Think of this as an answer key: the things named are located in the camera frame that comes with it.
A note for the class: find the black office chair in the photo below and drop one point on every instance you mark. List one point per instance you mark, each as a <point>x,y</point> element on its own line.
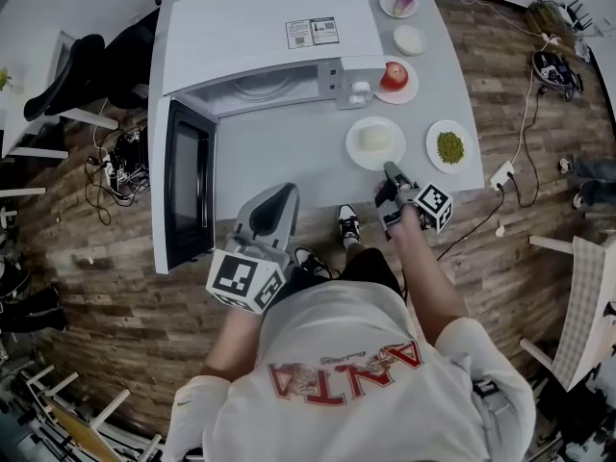
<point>125,65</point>

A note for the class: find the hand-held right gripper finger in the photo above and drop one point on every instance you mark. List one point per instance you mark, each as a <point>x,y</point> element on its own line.
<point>397,173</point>

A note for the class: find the white power strip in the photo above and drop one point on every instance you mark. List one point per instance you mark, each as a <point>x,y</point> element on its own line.
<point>503,175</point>

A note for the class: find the person's left forearm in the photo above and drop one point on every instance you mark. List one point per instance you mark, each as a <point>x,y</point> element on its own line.
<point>231,340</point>

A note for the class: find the small green plant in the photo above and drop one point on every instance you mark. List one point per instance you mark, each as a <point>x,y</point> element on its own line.
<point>4,79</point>

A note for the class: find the white round plate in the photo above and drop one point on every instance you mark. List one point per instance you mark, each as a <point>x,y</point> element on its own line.
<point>409,95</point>
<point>433,161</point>
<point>356,154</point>
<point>387,3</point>

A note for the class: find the black round bag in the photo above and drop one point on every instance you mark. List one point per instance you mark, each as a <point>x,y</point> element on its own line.
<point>552,68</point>

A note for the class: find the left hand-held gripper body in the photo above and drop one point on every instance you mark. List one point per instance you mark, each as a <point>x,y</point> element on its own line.
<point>240,277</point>

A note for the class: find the black and white sneaker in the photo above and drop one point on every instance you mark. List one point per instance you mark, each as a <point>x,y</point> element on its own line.
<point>349,222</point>
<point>313,260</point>

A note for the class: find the black antenna router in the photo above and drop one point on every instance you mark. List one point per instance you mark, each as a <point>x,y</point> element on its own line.
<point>580,15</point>

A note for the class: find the white chair with checked cushion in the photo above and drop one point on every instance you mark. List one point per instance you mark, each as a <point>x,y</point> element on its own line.
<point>584,306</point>

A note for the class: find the white microwave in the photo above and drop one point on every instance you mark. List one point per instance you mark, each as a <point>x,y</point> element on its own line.
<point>240,27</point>

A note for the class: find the person's right forearm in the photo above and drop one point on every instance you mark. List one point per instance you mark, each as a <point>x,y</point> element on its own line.
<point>428,277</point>

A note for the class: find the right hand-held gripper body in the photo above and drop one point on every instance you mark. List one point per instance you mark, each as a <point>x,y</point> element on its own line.
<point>433,205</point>

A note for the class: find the black shorts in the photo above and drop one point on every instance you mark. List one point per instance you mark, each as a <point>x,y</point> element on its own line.
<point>366,267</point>

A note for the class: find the purple vegetable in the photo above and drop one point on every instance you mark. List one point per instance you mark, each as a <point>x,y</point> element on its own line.
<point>405,0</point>

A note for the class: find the white wooden chair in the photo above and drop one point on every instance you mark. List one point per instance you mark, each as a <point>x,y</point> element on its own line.
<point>82,426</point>

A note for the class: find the red apple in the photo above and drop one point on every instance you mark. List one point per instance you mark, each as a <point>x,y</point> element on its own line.
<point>394,76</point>

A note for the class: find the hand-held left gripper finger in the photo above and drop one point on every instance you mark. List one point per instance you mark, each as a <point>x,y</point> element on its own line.
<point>260,212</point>
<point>276,219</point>

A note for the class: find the heap of green peas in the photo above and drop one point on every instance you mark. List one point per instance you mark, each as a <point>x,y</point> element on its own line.
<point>450,148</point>

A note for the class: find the white printed t-shirt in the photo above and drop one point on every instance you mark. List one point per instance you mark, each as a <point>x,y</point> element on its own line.
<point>346,426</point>

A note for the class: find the pale yellow egg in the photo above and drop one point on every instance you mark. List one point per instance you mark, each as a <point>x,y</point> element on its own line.
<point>373,137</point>

